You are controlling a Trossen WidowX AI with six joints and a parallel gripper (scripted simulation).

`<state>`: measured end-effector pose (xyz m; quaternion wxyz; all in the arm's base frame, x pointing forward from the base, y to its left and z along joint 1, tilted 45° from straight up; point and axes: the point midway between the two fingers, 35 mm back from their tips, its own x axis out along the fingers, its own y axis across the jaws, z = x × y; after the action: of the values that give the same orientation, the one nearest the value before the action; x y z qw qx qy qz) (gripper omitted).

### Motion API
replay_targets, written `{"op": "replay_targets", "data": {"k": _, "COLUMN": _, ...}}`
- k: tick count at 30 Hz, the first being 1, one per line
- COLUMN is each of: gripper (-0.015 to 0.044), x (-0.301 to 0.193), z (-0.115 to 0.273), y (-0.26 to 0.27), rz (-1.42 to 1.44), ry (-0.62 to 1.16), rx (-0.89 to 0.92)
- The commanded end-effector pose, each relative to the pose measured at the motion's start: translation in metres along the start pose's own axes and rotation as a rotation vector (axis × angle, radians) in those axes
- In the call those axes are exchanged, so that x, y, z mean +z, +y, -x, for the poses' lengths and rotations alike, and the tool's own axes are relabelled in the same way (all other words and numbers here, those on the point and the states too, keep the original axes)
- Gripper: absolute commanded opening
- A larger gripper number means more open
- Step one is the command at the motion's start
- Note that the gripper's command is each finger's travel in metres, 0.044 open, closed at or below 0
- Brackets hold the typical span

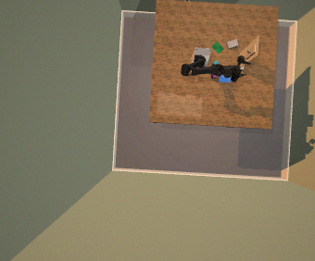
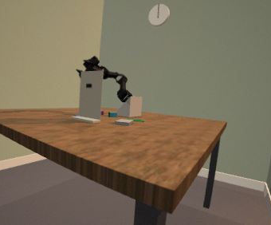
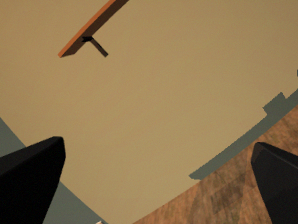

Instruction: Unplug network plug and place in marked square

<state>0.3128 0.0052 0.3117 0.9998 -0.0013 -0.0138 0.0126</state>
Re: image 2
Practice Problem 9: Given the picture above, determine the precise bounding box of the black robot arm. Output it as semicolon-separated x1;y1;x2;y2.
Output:
84;62;132;102

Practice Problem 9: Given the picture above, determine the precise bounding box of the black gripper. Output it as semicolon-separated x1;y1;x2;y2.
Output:
77;56;100;77

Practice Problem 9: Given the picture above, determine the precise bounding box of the small teal block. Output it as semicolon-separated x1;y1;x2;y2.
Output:
108;112;117;117

